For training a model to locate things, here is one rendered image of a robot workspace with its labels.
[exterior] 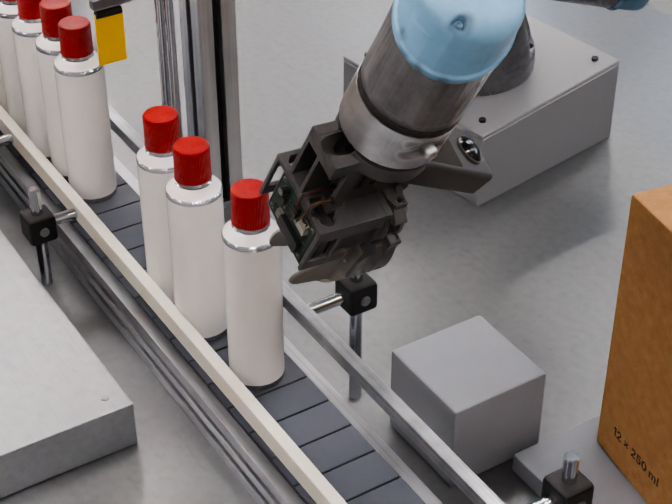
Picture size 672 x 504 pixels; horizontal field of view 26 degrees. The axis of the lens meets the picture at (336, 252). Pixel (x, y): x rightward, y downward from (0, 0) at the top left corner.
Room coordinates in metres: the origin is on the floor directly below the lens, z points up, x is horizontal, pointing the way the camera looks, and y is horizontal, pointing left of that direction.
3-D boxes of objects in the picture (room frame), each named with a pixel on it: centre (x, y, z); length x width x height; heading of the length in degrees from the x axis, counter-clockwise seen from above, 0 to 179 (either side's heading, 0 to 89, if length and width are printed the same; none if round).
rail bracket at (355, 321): (1.04, 0.00, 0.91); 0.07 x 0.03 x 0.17; 122
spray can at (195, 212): (1.09, 0.13, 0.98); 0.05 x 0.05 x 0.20
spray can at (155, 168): (1.15, 0.16, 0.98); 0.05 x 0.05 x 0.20
